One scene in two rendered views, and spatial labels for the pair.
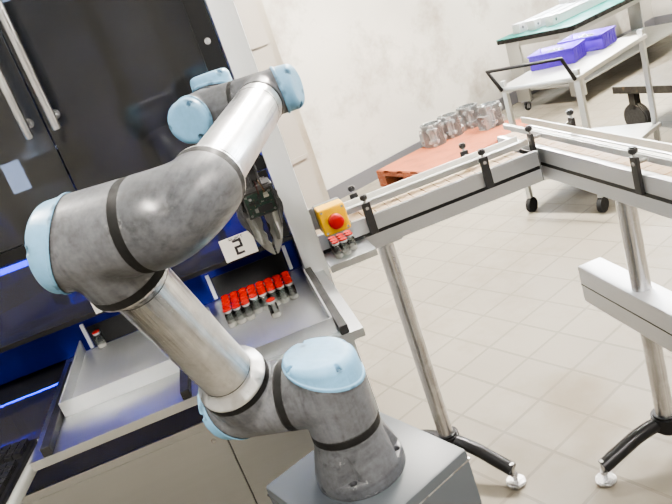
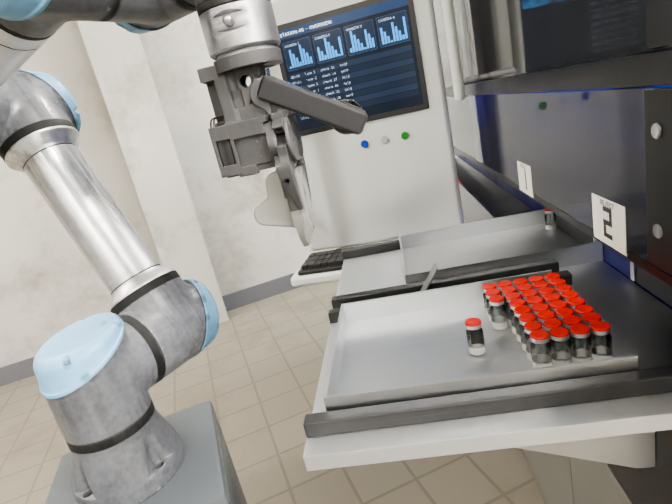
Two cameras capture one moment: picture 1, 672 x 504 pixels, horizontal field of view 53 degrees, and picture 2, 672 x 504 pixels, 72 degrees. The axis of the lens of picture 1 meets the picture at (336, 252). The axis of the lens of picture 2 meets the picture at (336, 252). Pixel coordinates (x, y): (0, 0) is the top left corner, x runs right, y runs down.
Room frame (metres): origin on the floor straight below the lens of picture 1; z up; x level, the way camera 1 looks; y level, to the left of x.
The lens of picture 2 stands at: (1.45, -0.38, 1.22)
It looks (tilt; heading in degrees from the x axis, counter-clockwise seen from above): 17 degrees down; 106
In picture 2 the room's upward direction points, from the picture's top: 13 degrees counter-clockwise
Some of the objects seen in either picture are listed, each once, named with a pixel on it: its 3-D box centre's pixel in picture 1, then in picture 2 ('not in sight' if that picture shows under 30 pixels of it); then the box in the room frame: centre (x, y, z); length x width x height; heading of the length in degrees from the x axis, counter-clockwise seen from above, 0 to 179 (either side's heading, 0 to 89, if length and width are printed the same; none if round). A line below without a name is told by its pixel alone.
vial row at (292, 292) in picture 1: (260, 301); (521, 320); (1.52, 0.21, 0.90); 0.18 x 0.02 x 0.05; 97
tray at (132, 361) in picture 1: (125, 354); (485, 246); (1.50, 0.55, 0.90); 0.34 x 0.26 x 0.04; 7
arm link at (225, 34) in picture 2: not in sight; (241, 35); (1.27, 0.11, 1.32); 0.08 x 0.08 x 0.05
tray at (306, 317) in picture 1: (266, 317); (456, 335); (1.43, 0.20, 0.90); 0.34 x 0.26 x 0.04; 6
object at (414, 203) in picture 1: (421, 193); not in sight; (1.87, -0.29, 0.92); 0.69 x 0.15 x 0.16; 97
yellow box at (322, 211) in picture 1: (331, 216); not in sight; (1.69, -0.02, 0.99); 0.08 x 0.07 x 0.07; 7
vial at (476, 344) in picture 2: (273, 308); (475, 337); (1.46, 0.18, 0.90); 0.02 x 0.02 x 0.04
